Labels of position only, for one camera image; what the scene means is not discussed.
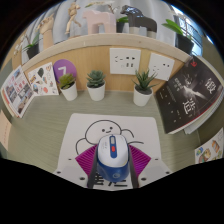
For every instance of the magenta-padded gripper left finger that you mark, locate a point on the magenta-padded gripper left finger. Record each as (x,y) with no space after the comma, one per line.
(68,170)

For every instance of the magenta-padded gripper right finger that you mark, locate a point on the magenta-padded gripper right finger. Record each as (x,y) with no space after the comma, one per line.
(155,170)

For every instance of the blue and white computer mouse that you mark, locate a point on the blue and white computer mouse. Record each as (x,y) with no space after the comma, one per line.
(112,160)

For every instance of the white mouse pad with drawing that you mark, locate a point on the white mouse pad with drawing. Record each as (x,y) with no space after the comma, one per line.
(78,121)

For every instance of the colourful food sticker card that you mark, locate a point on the colourful food sticker card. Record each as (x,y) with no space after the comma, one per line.
(211,148)

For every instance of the small succulent in white pot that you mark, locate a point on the small succulent in white pot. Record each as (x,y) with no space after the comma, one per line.
(142,97)
(70,93)
(96,93)

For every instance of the white illustrated sticker card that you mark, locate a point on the white illustrated sticker card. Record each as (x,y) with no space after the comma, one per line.
(43,80)

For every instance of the red and white magazine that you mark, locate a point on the red and white magazine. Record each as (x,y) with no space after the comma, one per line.
(16,91)

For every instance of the purple round sign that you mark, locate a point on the purple round sign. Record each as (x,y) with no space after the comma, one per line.
(58,66)

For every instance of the wooden desk shelf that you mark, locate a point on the wooden desk shelf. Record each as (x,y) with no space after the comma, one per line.
(93,56)

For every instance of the wooden hand model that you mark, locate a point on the wooden hand model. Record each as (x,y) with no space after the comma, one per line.
(47,31)

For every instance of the dark framed window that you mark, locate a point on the dark framed window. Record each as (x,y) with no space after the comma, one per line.
(196,30)

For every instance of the dark horse figurine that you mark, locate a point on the dark horse figurine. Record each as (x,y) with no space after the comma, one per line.
(140,21)

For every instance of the grey curtain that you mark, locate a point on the grey curtain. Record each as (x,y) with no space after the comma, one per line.
(60,20)

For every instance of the pink horse figurine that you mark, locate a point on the pink horse figurine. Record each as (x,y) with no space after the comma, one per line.
(96,20)

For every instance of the wooden mannequin figure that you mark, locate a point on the wooden mannequin figure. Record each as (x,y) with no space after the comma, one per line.
(72,15)

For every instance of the white wall socket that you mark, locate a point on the white wall socket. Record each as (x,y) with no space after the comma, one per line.
(161,66)
(125,61)

